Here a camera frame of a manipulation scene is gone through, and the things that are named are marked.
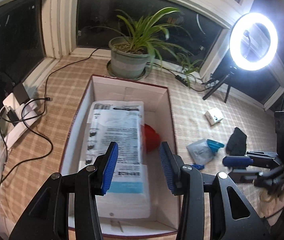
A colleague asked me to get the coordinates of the grey-green pot saucer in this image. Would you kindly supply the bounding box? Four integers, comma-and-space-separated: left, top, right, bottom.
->
107, 60, 152, 79

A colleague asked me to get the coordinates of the white power strip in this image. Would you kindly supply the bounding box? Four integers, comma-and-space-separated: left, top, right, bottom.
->
3, 92, 45, 143

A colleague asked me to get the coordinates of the white tissue pack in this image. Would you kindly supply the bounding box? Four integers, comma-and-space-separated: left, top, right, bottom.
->
206, 108, 224, 125

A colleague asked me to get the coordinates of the red-brown cardboard box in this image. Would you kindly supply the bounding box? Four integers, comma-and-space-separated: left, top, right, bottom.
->
59, 74, 185, 238

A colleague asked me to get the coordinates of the green spider plant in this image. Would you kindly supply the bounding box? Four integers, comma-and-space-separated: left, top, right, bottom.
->
91, 7, 192, 68

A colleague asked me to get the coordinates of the small spider plantlet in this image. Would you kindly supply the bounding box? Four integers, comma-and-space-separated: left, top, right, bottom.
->
174, 52, 205, 87

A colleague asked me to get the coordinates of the black tripod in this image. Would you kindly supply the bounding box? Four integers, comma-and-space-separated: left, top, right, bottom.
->
203, 66, 235, 103

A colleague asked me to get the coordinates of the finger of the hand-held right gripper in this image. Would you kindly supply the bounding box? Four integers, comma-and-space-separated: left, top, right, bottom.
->
228, 166, 284, 183
222, 151, 280, 168

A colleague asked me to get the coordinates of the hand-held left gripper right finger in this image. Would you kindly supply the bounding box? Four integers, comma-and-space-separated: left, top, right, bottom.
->
158, 141, 273, 240

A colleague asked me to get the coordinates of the short black charging cable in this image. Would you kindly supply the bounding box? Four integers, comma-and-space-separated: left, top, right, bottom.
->
20, 97, 52, 110

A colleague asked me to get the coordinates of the white ring light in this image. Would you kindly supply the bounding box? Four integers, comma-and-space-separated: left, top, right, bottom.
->
229, 12, 278, 71

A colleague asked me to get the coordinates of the white rounded charger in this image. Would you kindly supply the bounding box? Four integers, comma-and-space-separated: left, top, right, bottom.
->
20, 101, 39, 117

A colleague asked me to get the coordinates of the white square charger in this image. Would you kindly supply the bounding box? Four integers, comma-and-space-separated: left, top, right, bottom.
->
3, 93, 20, 108

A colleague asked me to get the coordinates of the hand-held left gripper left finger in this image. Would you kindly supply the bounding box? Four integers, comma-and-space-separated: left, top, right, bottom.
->
8, 141, 119, 240

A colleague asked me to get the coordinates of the grey-green flower pot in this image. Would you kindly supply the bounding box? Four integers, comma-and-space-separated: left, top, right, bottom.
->
109, 37, 151, 78

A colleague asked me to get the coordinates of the red fabric bag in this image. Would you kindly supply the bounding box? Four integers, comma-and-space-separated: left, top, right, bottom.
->
142, 124, 161, 153

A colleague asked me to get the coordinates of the clear plastic bag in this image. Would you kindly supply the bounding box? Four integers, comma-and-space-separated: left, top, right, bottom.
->
186, 139, 216, 164

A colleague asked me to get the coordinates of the teal soft band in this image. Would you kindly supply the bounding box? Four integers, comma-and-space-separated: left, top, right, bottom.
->
207, 139, 225, 153

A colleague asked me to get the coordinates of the long black cable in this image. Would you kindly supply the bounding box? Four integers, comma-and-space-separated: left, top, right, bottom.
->
0, 105, 55, 193

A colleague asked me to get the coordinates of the black power adapter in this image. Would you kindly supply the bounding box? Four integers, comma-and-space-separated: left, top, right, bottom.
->
12, 84, 30, 104

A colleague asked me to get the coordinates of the white framed window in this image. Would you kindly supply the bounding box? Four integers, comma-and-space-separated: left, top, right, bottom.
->
0, 0, 284, 110

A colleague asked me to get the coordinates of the black ring light cable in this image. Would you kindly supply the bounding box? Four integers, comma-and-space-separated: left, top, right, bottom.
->
45, 46, 222, 100

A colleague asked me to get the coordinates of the black cloth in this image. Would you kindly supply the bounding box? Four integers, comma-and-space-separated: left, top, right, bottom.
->
225, 127, 247, 155

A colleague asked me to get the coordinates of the face mask packet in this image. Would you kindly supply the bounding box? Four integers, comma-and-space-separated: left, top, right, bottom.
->
83, 101, 152, 219

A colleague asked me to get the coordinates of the beige checkered tablecloth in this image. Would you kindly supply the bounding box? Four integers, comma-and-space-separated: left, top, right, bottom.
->
0, 55, 284, 240

